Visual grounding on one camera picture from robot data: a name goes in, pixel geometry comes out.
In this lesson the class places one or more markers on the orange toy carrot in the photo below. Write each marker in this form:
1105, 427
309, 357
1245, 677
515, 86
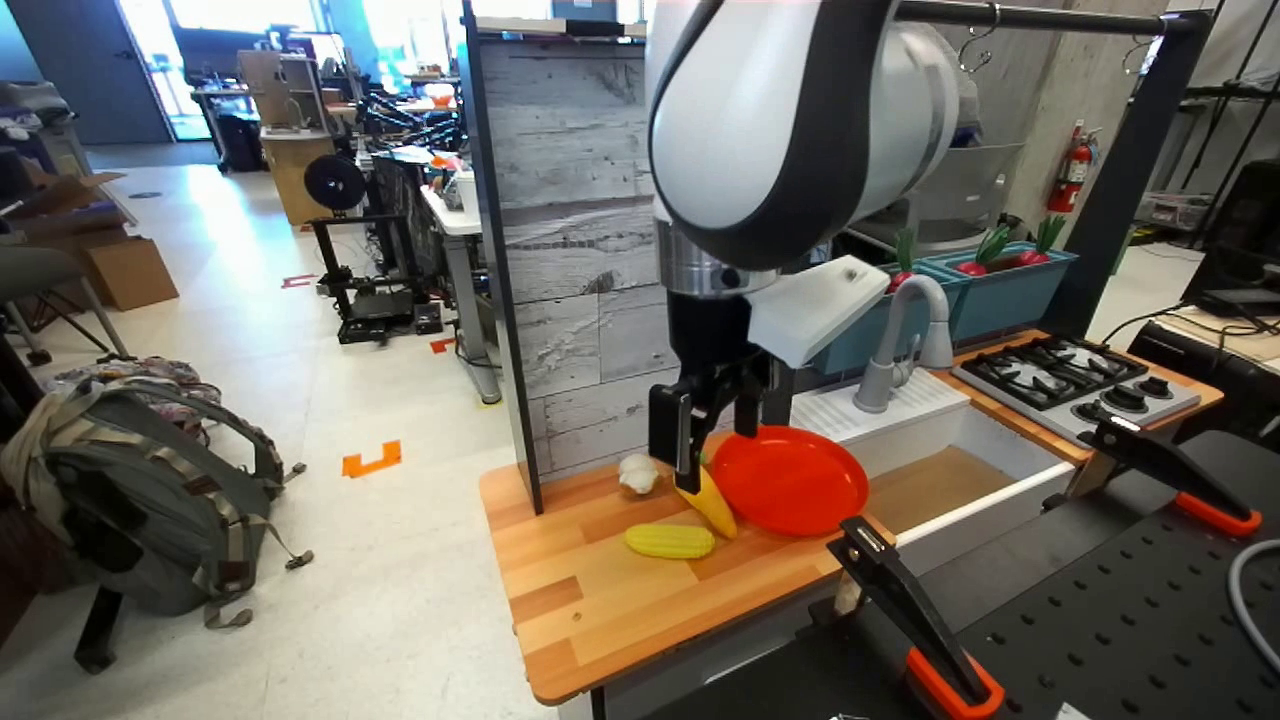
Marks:
716, 510

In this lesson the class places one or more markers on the black orange-tipped bar clamp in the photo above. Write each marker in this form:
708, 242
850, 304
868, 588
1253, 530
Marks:
904, 615
1164, 473

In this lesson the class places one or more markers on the wooden cabinet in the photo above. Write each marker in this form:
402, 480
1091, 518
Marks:
286, 135

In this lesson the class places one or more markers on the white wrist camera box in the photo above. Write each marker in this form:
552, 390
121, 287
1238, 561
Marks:
813, 310

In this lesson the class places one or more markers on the gray wood-pattern backsplash panel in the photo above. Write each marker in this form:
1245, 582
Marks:
573, 265

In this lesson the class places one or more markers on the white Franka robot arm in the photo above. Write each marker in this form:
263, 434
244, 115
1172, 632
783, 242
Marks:
785, 121

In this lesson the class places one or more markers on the white toy sink basin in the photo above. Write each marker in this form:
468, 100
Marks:
955, 473

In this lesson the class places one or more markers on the gray toy faucet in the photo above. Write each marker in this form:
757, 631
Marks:
913, 334

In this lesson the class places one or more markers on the white toy garlic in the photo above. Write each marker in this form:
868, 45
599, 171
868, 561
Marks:
642, 473

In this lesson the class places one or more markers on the black perforated board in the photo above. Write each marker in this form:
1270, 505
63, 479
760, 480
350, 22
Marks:
1133, 624

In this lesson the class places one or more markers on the gray backpack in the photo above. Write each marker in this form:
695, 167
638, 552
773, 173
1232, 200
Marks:
142, 484

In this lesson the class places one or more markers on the black computer monitor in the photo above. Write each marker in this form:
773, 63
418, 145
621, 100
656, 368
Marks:
1245, 242

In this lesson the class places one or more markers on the black toy stove burners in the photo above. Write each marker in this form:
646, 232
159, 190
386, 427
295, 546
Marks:
1066, 383

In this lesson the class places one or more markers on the wooden toy kitchen counter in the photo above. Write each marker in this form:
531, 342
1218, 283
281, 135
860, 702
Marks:
603, 603

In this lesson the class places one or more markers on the green red toy radish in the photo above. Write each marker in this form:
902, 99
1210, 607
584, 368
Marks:
1045, 232
994, 248

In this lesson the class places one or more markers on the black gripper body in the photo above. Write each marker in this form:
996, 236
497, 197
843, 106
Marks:
708, 342

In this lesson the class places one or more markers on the red fire extinguisher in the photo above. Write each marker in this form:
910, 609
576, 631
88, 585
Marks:
1074, 167

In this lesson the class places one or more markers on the yellow toy vegetable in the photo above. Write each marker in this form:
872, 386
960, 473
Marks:
668, 542

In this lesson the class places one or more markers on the red plastic plate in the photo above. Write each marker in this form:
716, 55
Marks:
795, 480

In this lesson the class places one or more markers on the blue planter box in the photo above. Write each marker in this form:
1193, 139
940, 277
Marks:
1007, 299
844, 350

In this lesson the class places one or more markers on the white desk gray legs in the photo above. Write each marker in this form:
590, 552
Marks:
462, 253

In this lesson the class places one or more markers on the orange floor bracket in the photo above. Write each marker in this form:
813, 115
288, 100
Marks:
372, 462

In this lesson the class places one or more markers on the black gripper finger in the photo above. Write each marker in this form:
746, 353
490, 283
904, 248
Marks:
752, 409
687, 434

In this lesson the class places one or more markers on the black metal frame post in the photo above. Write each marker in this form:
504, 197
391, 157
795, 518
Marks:
1133, 145

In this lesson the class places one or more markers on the cardboard box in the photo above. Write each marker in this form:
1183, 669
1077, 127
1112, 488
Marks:
129, 270

